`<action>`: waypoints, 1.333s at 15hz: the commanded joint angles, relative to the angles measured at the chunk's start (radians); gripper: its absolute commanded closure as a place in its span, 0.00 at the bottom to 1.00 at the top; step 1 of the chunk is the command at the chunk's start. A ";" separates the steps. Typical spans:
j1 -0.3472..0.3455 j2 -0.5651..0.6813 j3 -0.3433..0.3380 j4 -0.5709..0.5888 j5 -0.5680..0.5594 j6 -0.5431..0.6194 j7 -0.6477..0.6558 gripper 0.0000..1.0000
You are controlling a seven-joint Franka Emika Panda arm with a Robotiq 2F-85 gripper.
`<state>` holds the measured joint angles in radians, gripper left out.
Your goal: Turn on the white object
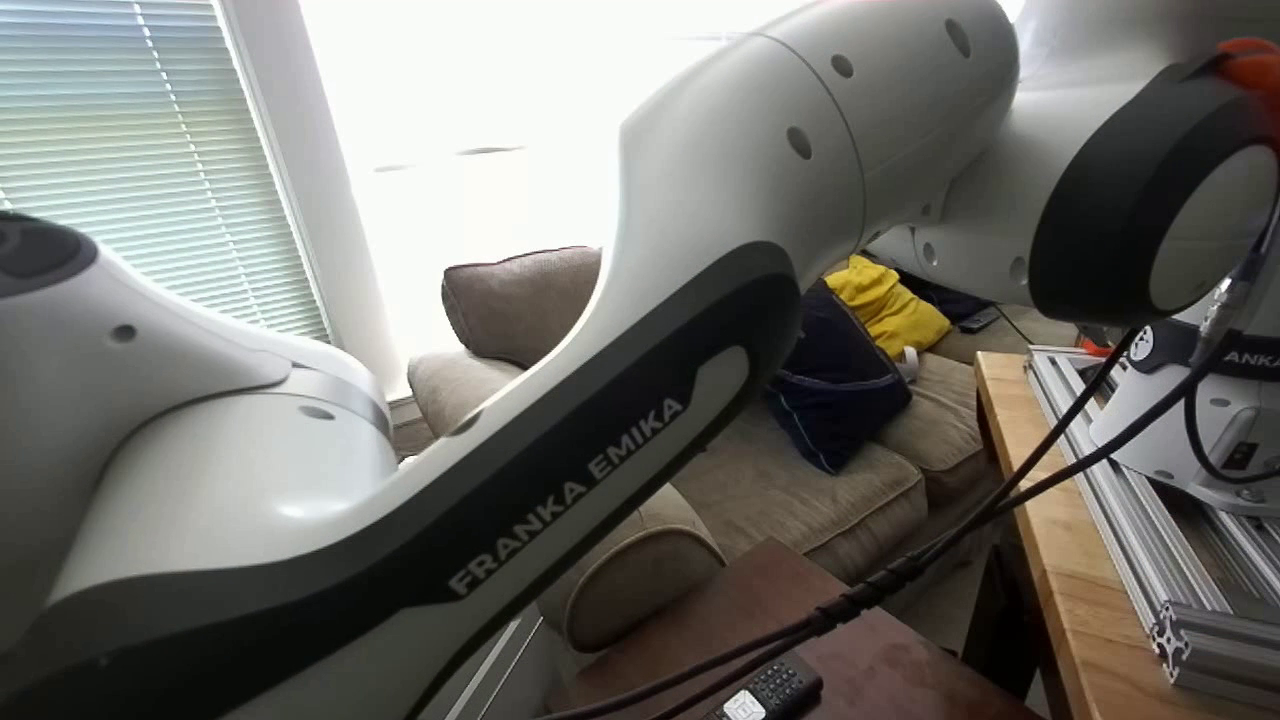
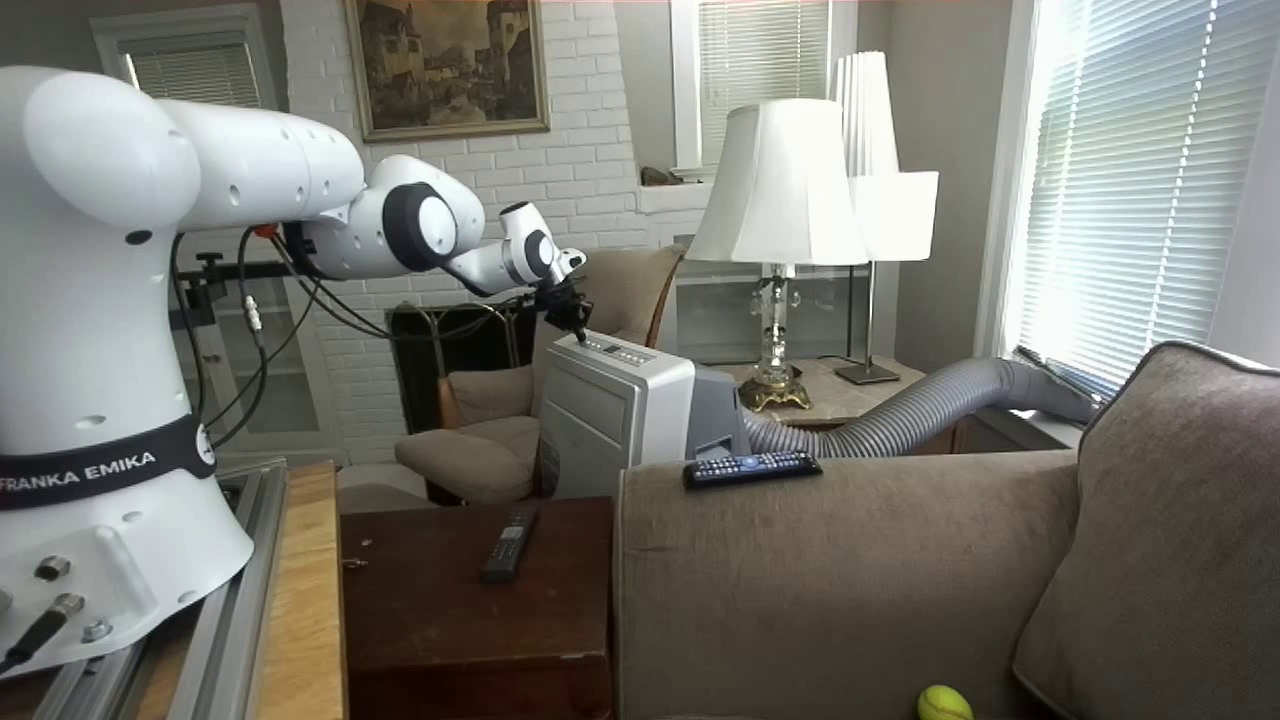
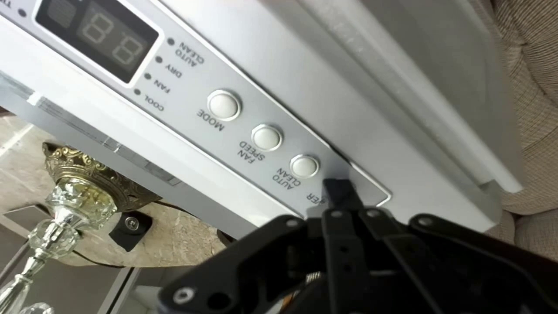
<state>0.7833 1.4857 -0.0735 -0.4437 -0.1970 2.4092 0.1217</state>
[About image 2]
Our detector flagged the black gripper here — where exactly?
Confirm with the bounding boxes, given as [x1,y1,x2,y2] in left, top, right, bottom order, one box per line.
[536,271,599,349]

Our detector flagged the white portable air conditioner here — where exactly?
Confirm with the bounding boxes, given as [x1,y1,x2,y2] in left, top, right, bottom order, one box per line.
[533,328,753,503]

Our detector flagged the black fireplace screen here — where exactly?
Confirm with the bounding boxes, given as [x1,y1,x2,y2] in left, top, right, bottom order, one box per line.
[382,294,542,437]

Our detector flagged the beige fabric armchair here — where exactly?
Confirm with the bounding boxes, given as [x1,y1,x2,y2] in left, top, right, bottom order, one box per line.
[392,243,692,506]

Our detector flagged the long black remote control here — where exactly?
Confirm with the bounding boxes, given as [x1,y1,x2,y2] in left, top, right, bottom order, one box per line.
[681,446,828,494]

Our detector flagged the grey remote with white pad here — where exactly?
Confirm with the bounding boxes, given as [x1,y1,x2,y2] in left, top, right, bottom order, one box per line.
[474,503,542,587]

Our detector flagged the crystal lamp with brass base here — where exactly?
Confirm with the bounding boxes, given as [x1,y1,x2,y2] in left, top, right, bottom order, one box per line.
[682,94,870,415]

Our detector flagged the stone top lamp table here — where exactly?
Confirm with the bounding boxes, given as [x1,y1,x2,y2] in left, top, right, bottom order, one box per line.
[713,352,937,433]

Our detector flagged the framed dark painting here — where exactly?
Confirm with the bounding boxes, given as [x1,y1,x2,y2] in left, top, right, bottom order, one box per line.
[339,0,552,149]

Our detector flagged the brown wooden side table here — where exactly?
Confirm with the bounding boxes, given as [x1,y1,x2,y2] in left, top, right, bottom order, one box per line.
[337,493,619,720]

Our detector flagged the slim lamp with square base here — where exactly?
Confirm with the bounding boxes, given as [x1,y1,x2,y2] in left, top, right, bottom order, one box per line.
[832,49,942,391]

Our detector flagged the white framed window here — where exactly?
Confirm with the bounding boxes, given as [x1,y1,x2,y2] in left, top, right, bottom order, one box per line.
[665,0,863,184]

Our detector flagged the beige fabric sofa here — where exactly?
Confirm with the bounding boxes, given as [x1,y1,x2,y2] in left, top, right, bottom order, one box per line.
[609,339,1280,720]

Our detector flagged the light wooden board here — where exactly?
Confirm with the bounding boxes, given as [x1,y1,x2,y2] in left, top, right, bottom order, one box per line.
[250,457,353,720]

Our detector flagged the white cabinet with glass door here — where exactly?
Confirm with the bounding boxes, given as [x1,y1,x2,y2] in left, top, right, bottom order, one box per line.
[87,0,324,444]

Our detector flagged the yellow tennis ball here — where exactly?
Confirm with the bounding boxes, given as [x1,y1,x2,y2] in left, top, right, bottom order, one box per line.
[912,680,979,720]

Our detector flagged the white window blinds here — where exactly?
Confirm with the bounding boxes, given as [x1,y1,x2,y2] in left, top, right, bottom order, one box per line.
[1017,0,1280,394]

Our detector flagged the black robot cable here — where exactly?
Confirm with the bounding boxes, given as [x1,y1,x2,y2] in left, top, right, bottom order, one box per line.
[164,225,404,452]

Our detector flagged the grey ribbed exhaust hose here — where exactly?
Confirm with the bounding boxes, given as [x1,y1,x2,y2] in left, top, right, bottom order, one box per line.
[728,352,1112,463]

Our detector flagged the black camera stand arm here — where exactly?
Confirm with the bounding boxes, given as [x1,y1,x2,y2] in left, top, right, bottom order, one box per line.
[166,250,304,330]

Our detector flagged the aluminium mounting rail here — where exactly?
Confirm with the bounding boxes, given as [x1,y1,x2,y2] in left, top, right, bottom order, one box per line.
[22,457,290,720]

